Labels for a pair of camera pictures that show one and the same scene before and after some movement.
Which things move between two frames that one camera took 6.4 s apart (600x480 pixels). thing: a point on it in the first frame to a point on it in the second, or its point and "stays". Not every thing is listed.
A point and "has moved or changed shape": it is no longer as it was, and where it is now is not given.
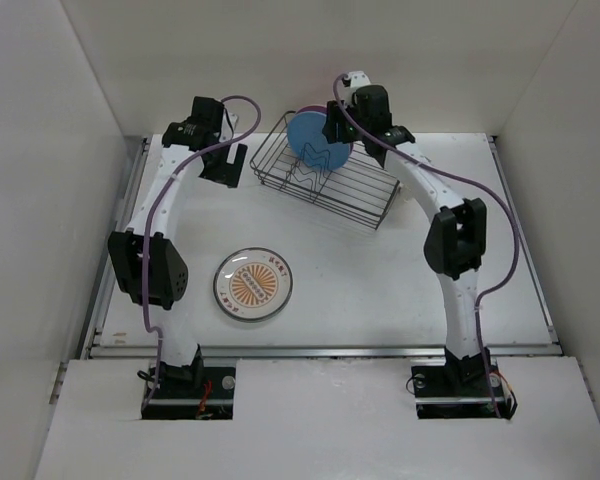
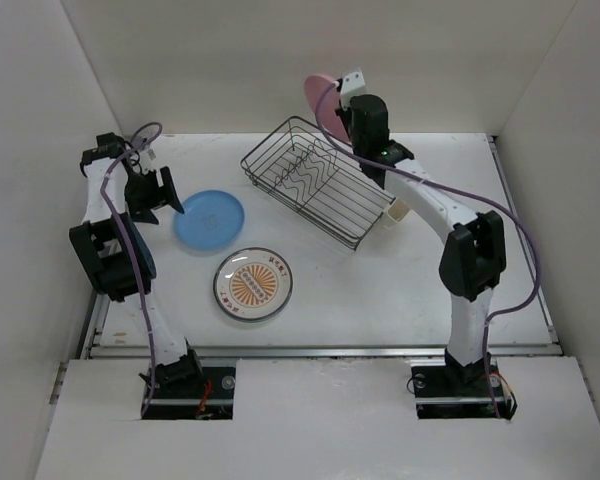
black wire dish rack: [361, 189] has moved or changed shape
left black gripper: [225, 173] to [141, 210]
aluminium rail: [321, 351] stays
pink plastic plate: [312, 108] to [330, 102]
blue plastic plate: [309, 144] to [211, 219]
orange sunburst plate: [253, 284] stays
